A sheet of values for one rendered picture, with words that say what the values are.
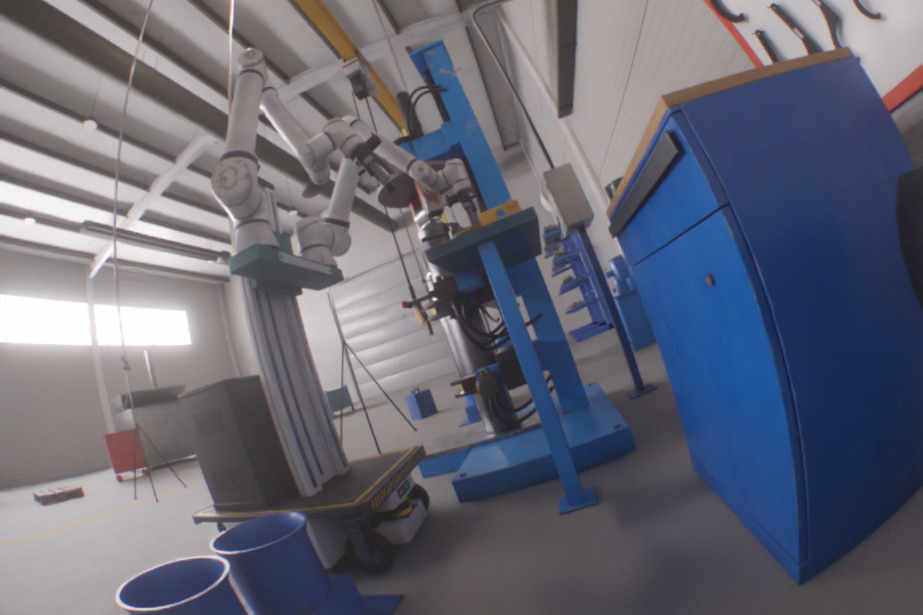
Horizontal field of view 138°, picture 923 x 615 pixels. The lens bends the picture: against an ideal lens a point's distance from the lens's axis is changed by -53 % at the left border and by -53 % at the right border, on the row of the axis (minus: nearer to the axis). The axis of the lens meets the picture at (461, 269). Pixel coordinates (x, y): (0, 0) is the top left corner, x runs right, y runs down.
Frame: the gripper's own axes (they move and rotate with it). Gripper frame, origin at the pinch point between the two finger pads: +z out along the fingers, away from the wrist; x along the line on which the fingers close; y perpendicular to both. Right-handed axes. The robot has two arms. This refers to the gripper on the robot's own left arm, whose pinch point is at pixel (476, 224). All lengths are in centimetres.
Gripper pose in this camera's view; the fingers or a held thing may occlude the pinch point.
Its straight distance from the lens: 174.4
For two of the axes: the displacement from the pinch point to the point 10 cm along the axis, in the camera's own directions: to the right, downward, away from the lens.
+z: 3.2, 9.3, -1.9
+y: 9.2, -3.5, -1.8
